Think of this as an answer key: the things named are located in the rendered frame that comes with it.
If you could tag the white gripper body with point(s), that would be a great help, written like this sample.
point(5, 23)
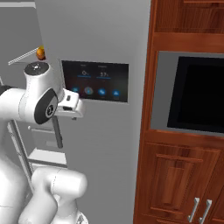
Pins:
point(74, 109)

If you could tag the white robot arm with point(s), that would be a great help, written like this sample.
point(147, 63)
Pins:
point(17, 102)

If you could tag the grey freezer bin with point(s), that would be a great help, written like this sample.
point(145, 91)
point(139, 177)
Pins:
point(43, 137)

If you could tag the white freezer shelf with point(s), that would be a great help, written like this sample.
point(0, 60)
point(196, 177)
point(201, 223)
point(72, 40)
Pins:
point(48, 157)

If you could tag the orange peach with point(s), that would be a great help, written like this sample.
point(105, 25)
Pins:
point(40, 53)

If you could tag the grey freezer door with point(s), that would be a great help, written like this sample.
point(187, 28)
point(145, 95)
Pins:
point(20, 151)

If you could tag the grey freezer interior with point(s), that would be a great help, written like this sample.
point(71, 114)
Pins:
point(14, 29)

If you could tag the grey fridge door with screen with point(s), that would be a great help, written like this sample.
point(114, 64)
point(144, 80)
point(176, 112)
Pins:
point(102, 145)

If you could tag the wooden panelled cabinet door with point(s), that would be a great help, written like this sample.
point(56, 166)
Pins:
point(217, 201)
point(172, 180)

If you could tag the built-in black oven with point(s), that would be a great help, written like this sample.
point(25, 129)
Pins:
point(198, 93)

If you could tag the tall wooden cabinet frame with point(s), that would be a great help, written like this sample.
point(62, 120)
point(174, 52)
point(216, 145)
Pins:
point(148, 87)

